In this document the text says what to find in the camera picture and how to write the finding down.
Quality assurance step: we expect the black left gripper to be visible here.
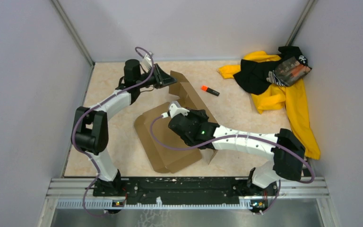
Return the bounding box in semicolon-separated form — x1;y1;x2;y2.
136;63;178;89

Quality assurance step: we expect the brown cardboard box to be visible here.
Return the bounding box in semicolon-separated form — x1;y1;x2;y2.
134;71;216;174

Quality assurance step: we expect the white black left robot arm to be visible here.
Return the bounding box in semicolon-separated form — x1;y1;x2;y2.
71;52;177;196

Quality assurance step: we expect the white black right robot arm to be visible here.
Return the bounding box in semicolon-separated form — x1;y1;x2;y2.
161;102;305;195

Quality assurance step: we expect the orange black highlighter marker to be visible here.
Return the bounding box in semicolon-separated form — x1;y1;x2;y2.
201;86;220;96

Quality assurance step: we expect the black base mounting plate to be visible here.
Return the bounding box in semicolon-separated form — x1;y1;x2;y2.
93;177;277;205

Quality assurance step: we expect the yellow garment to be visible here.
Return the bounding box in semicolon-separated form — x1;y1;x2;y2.
217;51;321;160

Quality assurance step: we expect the black printed garment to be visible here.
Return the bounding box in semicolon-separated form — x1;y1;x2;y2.
233;46;312;95

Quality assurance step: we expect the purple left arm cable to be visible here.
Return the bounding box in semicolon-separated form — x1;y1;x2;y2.
71;46;156;218

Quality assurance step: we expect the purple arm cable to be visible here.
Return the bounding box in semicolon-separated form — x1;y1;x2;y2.
71;46;156;218
149;115;316;216

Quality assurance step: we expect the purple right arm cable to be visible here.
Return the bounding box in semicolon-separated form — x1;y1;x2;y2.
149;115;316;216

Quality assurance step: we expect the aluminium frame rail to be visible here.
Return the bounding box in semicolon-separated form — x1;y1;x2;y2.
46;177;329;210

